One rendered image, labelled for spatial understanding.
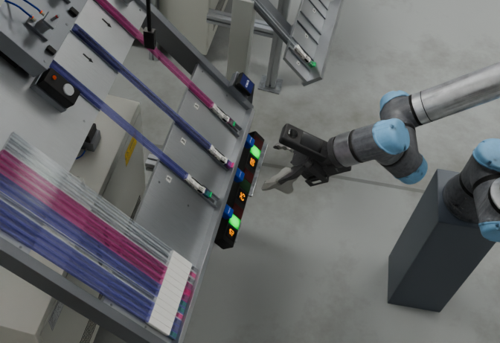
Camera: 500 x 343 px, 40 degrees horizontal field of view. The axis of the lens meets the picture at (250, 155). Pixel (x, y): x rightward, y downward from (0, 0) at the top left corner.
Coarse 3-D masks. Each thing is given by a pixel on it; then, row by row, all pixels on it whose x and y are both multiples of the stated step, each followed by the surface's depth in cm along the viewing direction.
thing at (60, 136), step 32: (96, 32) 145; (128, 32) 152; (0, 64) 126; (64, 64) 137; (96, 64) 143; (0, 96) 124; (32, 96) 129; (0, 128) 122; (32, 128) 128; (64, 128) 133; (64, 160) 131
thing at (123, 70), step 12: (84, 36) 141; (96, 48) 143; (108, 60) 145; (120, 72) 147; (156, 96) 153; (168, 108) 154; (180, 120) 156; (192, 132) 158; (204, 144) 161; (228, 168) 166
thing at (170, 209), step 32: (192, 96) 164; (224, 96) 173; (224, 128) 170; (160, 160) 150; (192, 160) 158; (160, 192) 148; (192, 192) 156; (160, 224) 146; (192, 224) 153; (192, 256) 151
